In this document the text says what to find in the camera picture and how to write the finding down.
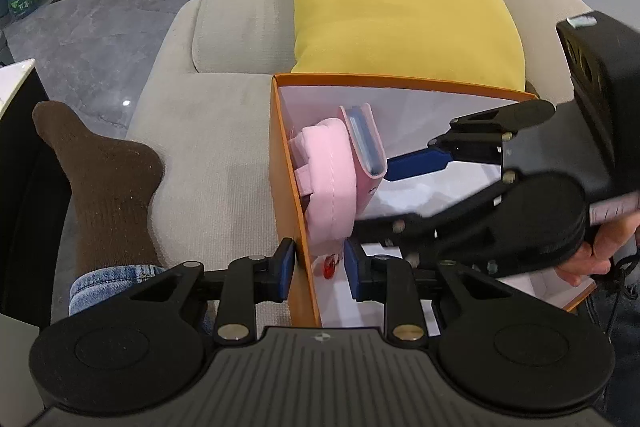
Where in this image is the dark table base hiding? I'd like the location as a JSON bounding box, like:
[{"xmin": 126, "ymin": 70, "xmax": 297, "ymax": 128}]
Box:
[{"xmin": 0, "ymin": 72, "xmax": 72, "ymax": 324}]

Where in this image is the pink case with clear window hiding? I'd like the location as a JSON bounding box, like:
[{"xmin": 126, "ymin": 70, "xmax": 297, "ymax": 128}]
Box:
[{"xmin": 337, "ymin": 103, "xmax": 388, "ymax": 220}]

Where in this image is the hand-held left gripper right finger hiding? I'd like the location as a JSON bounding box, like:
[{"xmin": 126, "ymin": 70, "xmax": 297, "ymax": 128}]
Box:
[{"xmin": 344, "ymin": 238, "xmax": 523, "ymax": 342}]

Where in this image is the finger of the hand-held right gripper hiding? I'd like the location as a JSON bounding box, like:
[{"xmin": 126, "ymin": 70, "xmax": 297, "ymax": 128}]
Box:
[
  {"xmin": 385, "ymin": 99, "xmax": 556, "ymax": 182},
  {"xmin": 352, "ymin": 179, "xmax": 506, "ymax": 275}
]

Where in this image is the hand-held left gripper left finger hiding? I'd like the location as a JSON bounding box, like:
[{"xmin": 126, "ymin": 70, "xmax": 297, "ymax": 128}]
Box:
[{"xmin": 129, "ymin": 237, "xmax": 297, "ymax": 344}]

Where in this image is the pink fabric pouch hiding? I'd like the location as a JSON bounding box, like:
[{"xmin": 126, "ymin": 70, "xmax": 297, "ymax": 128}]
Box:
[{"xmin": 289, "ymin": 117, "xmax": 358, "ymax": 255}]

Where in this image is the person's left jeans leg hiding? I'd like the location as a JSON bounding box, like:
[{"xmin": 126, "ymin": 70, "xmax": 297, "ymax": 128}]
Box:
[{"xmin": 69, "ymin": 263, "xmax": 168, "ymax": 329}]

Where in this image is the brown sock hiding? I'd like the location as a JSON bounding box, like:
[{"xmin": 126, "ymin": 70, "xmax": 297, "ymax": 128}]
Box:
[{"xmin": 32, "ymin": 101, "xmax": 167, "ymax": 280}]

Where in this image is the black wrist strap cord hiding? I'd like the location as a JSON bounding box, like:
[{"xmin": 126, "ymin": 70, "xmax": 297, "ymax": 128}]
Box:
[{"xmin": 602, "ymin": 254, "xmax": 640, "ymax": 340}]

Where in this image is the person's jeans leg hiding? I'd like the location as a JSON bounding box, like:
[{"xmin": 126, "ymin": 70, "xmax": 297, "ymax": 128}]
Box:
[
  {"xmin": 69, "ymin": 263, "xmax": 168, "ymax": 329},
  {"xmin": 582, "ymin": 282, "xmax": 640, "ymax": 427}
]

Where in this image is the person's right hand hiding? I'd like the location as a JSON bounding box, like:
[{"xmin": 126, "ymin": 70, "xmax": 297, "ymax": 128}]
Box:
[{"xmin": 556, "ymin": 212, "xmax": 640, "ymax": 287}]

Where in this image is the person's right jeans leg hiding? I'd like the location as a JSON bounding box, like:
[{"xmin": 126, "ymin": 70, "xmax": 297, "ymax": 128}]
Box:
[{"xmin": 582, "ymin": 282, "xmax": 640, "ymax": 427}]

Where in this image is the white marble desktop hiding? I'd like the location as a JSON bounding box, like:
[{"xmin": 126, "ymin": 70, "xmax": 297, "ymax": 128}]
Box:
[{"xmin": 0, "ymin": 59, "xmax": 39, "ymax": 120}]

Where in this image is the orange cardboard storage box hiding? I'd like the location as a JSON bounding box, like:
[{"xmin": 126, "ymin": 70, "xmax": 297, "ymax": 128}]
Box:
[{"xmin": 269, "ymin": 74, "xmax": 598, "ymax": 328}]

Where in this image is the small red charm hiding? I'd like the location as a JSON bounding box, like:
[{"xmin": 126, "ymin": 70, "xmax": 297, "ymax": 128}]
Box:
[{"xmin": 320, "ymin": 256, "xmax": 342, "ymax": 281}]

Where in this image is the beige sofa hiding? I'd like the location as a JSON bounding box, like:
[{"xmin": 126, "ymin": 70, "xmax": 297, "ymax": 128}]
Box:
[{"xmin": 122, "ymin": 0, "xmax": 596, "ymax": 325}]

